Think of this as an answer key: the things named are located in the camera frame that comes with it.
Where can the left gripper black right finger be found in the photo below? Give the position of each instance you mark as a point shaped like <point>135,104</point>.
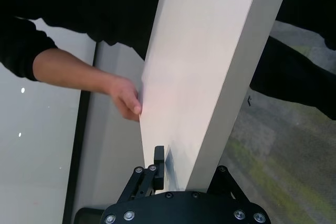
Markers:
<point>225,184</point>

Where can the white pedestal rolling table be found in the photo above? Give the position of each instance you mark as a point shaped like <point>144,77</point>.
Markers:
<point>199,77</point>

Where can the person's right hand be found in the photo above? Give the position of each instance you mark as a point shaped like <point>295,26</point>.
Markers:
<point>126,95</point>

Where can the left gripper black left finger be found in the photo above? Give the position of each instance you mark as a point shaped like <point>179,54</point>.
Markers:
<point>158,171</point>

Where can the person's right forearm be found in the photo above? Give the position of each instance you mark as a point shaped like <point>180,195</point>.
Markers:
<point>73,72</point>

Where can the black window frame rail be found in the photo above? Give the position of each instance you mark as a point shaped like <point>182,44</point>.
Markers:
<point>78,142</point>

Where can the black trousers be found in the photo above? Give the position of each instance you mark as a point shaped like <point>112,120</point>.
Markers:
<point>288,77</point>

